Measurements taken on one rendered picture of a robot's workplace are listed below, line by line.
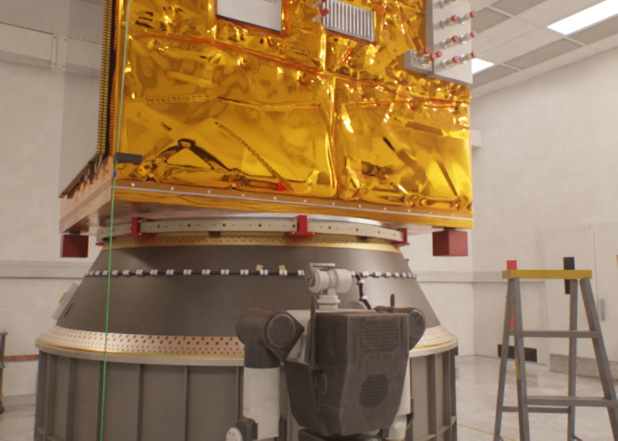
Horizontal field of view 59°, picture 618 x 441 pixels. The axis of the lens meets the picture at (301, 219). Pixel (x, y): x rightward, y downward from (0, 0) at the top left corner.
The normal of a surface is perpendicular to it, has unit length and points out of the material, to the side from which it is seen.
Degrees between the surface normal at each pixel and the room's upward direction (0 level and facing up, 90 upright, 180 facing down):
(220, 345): 43
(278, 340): 90
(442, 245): 90
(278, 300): 62
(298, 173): 87
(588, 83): 90
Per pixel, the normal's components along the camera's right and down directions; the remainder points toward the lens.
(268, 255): 0.14, -0.57
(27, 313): 0.52, -0.10
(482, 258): -0.85, -0.07
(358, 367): 0.54, 0.16
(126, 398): -0.38, -0.11
